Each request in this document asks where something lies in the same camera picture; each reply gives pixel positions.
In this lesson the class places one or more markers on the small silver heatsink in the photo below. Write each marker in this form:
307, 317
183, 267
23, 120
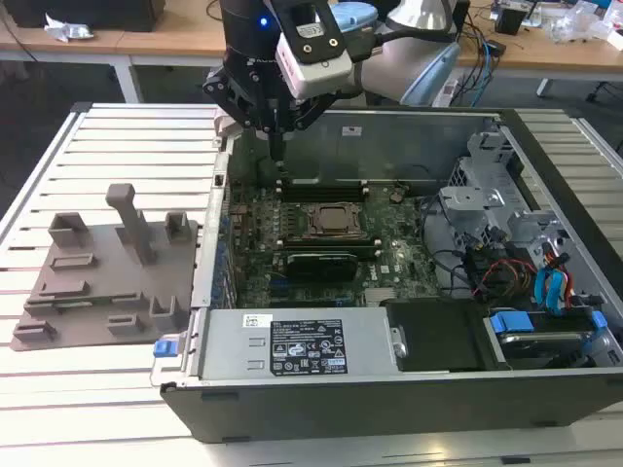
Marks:
379, 298

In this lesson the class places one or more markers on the round coin battery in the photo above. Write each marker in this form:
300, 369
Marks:
396, 197

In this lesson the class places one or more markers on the white power strip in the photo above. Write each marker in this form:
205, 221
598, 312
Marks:
445, 92

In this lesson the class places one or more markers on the grey case corner latch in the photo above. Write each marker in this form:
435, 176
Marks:
225, 127

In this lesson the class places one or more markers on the installed RAM stick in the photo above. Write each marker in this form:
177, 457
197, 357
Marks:
336, 182

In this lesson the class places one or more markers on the grey power supply with label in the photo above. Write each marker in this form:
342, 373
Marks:
229, 340

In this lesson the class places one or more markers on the small black cube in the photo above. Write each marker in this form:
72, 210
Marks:
510, 20

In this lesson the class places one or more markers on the grey brown parts rack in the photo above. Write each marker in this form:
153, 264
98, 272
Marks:
121, 272

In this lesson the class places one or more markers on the silver topped CPU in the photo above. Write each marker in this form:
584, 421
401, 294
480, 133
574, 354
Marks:
335, 219

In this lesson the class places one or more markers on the wooden desk white frame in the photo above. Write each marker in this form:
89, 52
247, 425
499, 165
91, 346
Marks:
170, 41

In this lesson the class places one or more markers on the large black box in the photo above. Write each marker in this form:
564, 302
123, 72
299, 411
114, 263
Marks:
97, 14

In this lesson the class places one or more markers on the tall black box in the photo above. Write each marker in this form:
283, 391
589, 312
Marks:
462, 17

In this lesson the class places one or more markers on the black graphics card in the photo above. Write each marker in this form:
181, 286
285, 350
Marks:
321, 265

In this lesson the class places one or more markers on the black open PC case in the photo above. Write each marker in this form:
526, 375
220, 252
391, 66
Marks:
340, 413

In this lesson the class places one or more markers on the black RAM slot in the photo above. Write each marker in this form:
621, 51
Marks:
323, 196

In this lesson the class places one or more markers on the blue plastic latch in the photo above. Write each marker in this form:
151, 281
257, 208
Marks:
164, 349

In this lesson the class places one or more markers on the silver metal drive cage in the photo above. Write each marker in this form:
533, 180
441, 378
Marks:
467, 204

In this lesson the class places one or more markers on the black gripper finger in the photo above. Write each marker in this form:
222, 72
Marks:
309, 112
233, 99

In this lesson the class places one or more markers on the CPU socket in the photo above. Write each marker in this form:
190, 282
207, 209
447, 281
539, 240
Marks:
307, 229

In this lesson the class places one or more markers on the white sticker on case wall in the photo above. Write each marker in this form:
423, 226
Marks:
351, 130

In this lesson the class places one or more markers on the small flat black device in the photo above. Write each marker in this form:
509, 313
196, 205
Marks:
497, 47

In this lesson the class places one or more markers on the hard disk in blue carrier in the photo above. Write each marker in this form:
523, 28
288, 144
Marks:
540, 340

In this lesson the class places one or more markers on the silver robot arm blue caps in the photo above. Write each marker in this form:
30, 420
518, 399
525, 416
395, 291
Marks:
389, 63

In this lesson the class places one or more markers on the crumpled silver foil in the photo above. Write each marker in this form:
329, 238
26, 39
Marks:
68, 30

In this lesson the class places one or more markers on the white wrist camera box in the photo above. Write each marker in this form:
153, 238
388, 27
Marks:
316, 73

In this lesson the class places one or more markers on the green motherboard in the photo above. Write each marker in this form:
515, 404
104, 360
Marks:
399, 243

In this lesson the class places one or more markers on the clear plastic bags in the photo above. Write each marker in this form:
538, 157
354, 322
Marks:
579, 26

